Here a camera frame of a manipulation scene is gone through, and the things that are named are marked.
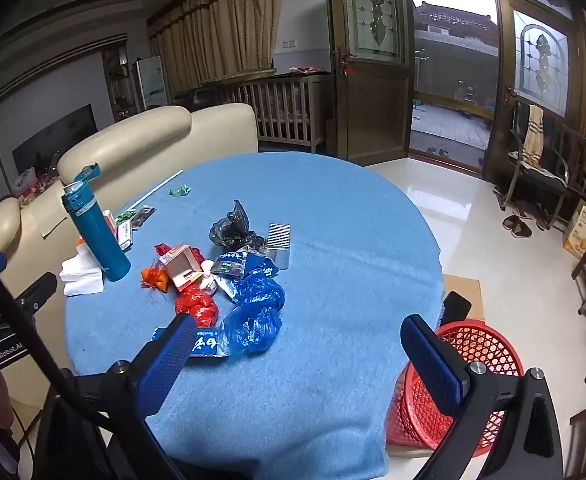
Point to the black plastic bag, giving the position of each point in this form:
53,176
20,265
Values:
230,230

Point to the cream leather sofa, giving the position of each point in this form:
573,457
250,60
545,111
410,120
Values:
138,145

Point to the teal water bottle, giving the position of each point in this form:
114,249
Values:
98,240

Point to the red plastic bag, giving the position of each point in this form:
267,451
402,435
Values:
195,305

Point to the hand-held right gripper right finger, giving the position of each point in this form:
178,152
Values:
433,360

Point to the brown cardboard sheet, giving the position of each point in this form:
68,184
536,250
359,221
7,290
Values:
468,290

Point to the brown slipper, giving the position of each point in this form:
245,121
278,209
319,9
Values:
510,221
523,230

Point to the orange plastic bag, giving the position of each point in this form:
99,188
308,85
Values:
155,280

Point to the metal frame chair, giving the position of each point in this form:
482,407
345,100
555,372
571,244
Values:
548,175

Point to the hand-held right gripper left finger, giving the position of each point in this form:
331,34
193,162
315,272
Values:
168,365

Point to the white wall socket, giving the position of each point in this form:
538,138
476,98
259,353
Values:
289,43

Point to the black television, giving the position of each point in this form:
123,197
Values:
58,135

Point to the small cardboard box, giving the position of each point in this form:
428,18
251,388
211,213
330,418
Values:
180,265

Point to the red cloth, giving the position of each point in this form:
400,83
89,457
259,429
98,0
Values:
307,68

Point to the tan paper sheet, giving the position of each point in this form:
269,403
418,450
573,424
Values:
53,220

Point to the woven tray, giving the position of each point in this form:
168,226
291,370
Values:
243,76

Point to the wooden glass door leaf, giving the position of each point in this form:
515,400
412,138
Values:
373,110
543,60

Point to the white straw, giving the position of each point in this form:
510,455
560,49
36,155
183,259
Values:
160,187

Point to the wooden crib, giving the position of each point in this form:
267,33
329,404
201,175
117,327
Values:
283,110

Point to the pink plastic bag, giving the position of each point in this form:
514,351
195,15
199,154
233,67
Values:
25,180

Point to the white tissue stack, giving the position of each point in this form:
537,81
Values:
80,280

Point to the red mesh basket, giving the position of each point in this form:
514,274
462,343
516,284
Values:
493,350

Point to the orange white packet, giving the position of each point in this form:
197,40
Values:
123,232

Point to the silver ribbed foil sheet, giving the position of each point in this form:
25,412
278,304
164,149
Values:
279,237

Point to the striped towel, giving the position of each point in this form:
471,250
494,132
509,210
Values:
533,140

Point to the dark snack packet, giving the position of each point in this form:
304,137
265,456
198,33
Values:
144,214

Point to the blue tablecloth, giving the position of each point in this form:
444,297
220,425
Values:
323,260

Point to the black padded object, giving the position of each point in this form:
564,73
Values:
455,305

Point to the white standing air conditioner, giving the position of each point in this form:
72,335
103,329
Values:
152,82

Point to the beige curtain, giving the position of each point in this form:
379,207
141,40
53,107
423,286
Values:
213,35

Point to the orange printed carton box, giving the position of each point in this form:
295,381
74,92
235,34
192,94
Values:
580,232

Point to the green candy wrapper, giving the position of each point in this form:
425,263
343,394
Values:
179,190
124,217

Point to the glass display cabinet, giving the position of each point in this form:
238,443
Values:
118,85

